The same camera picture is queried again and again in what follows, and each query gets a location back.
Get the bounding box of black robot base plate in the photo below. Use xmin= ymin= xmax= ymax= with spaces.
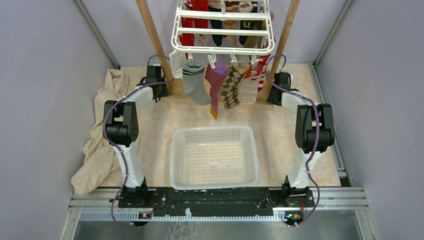
xmin=117 ymin=184 xmax=315 ymax=217

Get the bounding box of white perforated plastic basket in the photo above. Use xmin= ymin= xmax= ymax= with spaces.
xmin=169 ymin=125 xmax=260 ymax=191

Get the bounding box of wooden hanger rack frame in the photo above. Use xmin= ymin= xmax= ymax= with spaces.
xmin=136 ymin=0 xmax=300 ymax=109

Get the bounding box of white plastic clip hanger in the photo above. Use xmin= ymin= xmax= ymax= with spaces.
xmin=171 ymin=0 xmax=275 ymax=64

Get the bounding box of red white striped sock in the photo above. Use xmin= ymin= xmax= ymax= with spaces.
xmin=245 ymin=53 xmax=271 ymax=92

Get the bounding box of white slotted cable duct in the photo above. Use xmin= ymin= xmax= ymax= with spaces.
xmin=79 ymin=210 xmax=287 ymax=223

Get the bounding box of tan brown sock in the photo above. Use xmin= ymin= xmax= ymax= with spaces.
xmin=243 ymin=20 xmax=266 ymax=48

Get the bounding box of maroon purple sock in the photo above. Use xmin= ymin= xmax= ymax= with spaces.
xmin=204 ymin=61 xmax=228 ymax=119

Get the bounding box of black santa belt sock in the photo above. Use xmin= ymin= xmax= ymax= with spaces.
xmin=238 ymin=1 xmax=258 ymax=45

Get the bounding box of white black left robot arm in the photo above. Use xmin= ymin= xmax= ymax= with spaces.
xmin=102 ymin=64 xmax=168 ymax=207

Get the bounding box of brown argyle sock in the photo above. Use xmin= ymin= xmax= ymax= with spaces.
xmin=219 ymin=63 xmax=248 ymax=110

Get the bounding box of red christmas sock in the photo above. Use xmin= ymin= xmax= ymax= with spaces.
xmin=179 ymin=0 xmax=209 ymax=46

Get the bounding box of grey striped sock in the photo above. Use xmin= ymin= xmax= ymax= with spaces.
xmin=182 ymin=61 xmax=211 ymax=106

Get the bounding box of beige crumpled cloth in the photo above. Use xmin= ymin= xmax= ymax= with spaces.
xmin=70 ymin=68 xmax=140 ymax=196

